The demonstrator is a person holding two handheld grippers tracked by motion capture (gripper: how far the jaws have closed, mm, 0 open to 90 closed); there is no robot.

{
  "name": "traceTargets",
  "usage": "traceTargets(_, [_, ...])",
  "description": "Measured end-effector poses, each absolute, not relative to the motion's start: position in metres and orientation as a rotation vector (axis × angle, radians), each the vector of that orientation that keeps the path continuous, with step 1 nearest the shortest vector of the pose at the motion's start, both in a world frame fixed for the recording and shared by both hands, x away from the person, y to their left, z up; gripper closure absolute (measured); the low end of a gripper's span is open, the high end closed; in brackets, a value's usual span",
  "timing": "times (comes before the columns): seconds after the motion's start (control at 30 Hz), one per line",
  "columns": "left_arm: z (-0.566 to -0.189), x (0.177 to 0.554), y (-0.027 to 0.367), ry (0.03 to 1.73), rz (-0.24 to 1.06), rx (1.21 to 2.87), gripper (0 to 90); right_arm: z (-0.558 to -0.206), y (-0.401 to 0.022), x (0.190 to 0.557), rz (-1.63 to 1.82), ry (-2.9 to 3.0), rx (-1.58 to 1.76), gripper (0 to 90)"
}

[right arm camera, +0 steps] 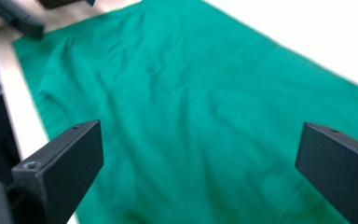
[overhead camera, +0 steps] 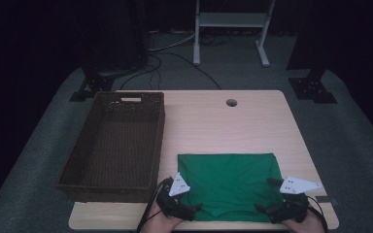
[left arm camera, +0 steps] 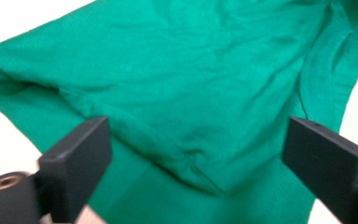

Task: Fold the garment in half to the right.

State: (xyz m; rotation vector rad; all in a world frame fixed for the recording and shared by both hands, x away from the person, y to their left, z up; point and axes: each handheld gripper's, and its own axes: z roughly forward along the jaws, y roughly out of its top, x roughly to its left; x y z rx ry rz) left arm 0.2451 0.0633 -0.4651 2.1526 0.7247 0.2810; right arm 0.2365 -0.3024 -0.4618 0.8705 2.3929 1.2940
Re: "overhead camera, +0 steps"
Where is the left hand-held gripper black cable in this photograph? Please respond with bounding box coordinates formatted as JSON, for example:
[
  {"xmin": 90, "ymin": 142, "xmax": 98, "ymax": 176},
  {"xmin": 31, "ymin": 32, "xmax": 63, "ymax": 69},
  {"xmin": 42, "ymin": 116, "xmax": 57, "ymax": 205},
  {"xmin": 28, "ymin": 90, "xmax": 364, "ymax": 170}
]
[{"xmin": 136, "ymin": 179, "xmax": 169, "ymax": 233}]

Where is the hand-held gripper black cable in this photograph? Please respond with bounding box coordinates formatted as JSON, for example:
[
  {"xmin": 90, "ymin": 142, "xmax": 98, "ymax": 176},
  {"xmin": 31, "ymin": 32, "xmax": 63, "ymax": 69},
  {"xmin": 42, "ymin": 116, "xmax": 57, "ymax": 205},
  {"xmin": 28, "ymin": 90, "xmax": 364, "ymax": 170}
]
[
  {"xmin": 305, "ymin": 194, "xmax": 329, "ymax": 233},
  {"xmin": 136, "ymin": 179, "xmax": 169, "ymax": 233}
]

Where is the white metal stand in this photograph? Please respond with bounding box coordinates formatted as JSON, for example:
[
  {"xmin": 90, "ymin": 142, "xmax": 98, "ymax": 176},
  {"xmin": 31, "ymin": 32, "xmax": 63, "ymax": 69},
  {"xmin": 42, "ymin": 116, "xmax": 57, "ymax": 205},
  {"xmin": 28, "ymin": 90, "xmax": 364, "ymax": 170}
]
[{"xmin": 192, "ymin": 0, "xmax": 277, "ymax": 68}]

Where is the black stand base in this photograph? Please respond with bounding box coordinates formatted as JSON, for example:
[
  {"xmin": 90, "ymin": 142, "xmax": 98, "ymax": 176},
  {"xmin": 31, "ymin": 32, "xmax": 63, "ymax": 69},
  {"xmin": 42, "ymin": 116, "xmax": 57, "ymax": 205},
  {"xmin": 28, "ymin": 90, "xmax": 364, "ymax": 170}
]
[
  {"xmin": 288, "ymin": 66, "xmax": 338, "ymax": 105},
  {"xmin": 69, "ymin": 66, "xmax": 116, "ymax": 103}
]

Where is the green t-shirt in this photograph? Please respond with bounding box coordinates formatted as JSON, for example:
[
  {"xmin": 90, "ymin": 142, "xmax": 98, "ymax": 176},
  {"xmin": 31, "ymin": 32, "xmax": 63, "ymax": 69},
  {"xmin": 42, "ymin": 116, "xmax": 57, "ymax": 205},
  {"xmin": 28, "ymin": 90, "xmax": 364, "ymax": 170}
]
[{"xmin": 177, "ymin": 152, "xmax": 286, "ymax": 223}]

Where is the grey table edge bracket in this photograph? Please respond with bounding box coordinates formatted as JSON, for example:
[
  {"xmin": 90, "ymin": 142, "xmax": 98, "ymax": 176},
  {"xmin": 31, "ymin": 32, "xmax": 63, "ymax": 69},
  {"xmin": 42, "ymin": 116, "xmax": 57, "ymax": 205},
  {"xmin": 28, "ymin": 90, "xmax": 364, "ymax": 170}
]
[{"xmin": 315, "ymin": 195, "xmax": 339, "ymax": 207}]

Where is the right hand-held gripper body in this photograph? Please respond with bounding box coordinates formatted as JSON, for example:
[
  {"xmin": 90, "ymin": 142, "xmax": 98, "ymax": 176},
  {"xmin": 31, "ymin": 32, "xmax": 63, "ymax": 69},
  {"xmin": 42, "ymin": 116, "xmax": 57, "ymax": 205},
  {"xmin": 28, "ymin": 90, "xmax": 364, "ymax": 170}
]
[{"xmin": 266, "ymin": 176, "xmax": 323, "ymax": 225}]

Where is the right hand-held gripper black cable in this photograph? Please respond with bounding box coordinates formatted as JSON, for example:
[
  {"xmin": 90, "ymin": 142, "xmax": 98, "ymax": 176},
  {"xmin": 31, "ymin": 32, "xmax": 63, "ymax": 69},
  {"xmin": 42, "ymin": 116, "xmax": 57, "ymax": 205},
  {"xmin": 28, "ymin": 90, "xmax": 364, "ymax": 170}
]
[{"xmin": 305, "ymin": 194, "xmax": 329, "ymax": 233}]

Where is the black cable bundle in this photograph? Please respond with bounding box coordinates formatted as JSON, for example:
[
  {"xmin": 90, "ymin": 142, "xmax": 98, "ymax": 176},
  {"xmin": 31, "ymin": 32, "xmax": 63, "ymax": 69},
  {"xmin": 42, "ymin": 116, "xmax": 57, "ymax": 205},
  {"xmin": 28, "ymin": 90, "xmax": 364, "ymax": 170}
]
[{"xmin": 198, "ymin": 32, "xmax": 232, "ymax": 47}]

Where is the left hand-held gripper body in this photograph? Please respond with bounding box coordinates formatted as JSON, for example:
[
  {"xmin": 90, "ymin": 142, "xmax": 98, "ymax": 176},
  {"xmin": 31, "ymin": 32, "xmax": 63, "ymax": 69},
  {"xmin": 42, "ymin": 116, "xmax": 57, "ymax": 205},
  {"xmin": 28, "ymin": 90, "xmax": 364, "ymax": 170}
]
[{"xmin": 155, "ymin": 172, "xmax": 198, "ymax": 222}]

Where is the looped black floor cable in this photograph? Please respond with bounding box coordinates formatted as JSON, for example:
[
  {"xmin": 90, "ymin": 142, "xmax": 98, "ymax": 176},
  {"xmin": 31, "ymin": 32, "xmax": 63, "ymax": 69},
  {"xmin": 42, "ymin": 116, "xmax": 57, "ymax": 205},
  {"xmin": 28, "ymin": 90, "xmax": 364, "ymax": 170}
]
[{"xmin": 119, "ymin": 54, "xmax": 163, "ymax": 91}]

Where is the long black floor cable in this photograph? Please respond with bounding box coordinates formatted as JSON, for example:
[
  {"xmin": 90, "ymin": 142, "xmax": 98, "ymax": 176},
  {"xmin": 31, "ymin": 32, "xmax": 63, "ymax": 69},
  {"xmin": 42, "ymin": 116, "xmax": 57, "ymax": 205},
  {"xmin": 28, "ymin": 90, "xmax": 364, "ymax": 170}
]
[{"xmin": 154, "ymin": 51, "xmax": 222, "ymax": 91}]

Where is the brown wicker basket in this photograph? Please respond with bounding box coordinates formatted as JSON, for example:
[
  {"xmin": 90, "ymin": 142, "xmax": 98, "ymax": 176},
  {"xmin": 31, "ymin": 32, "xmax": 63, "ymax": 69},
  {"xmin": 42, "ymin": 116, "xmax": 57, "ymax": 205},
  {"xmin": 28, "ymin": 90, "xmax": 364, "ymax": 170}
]
[{"xmin": 55, "ymin": 90, "xmax": 166, "ymax": 204}]

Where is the person's right hand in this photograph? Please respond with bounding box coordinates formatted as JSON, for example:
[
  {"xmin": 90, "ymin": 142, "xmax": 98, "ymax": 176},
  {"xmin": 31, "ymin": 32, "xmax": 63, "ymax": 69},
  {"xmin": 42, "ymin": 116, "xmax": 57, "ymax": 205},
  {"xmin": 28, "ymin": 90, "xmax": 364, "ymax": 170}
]
[{"xmin": 283, "ymin": 207, "xmax": 326, "ymax": 233}]

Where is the white floor cable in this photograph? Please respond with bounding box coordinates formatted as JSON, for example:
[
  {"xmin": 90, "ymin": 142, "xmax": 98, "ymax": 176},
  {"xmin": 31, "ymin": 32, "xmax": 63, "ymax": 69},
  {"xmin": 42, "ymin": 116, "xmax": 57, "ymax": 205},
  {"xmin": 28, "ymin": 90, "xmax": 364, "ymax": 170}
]
[{"xmin": 149, "ymin": 32, "xmax": 197, "ymax": 52}]

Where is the person's left hand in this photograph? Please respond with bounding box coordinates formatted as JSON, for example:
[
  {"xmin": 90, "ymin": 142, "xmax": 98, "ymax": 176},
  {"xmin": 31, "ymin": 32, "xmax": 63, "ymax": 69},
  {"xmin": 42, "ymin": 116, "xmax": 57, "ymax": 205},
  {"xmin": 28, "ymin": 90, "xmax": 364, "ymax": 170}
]
[{"xmin": 141, "ymin": 200, "xmax": 184, "ymax": 233}]

